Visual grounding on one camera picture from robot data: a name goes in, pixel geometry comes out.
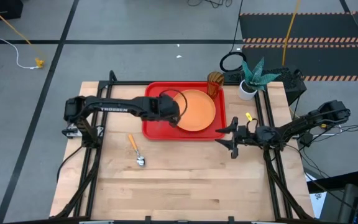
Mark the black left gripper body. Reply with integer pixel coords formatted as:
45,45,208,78
157,93,181,122

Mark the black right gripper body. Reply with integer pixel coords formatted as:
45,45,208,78
232,123,273,147

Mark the orange round plate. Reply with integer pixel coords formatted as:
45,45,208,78
172,89,217,133

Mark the amber transparent ribbed cup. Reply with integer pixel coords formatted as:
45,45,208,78
206,71,226,100

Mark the red plastic tray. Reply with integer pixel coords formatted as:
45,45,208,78
141,81,228,141

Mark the white round plant pot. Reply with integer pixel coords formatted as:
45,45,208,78
237,79,259,101

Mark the green leafy plant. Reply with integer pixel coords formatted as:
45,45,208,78
241,57,282,92

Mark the white paper sheet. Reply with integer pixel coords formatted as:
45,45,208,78
305,172,328,218

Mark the black hazard-striped floor mat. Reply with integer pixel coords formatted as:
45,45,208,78
239,11,358,44
242,44,358,82

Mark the black desk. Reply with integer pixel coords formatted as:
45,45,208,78
306,169,358,224

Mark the black floor box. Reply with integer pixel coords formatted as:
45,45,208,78
0,0,24,23

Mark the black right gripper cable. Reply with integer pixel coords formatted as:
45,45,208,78
246,117,260,133

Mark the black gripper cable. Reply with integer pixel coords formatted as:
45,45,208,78
246,117,260,133
159,88,188,119

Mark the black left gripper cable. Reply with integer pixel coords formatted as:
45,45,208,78
159,88,188,119

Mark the black aluminium support frame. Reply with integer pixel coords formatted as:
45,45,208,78
50,70,117,218
255,81,315,220

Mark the orange-handled metal spoon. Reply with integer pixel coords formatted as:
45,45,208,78
127,134,146,167

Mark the black aluminium cross rail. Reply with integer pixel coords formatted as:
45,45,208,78
98,80,262,86

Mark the black cable with coil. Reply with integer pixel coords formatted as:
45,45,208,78
218,0,247,73

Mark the yellow hanging cable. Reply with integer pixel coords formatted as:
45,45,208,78
282,0,301,59

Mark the yellow floor cable with plug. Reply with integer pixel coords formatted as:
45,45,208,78
0,0,46,69

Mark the white floor cable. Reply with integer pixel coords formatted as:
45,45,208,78
0,0,40,70

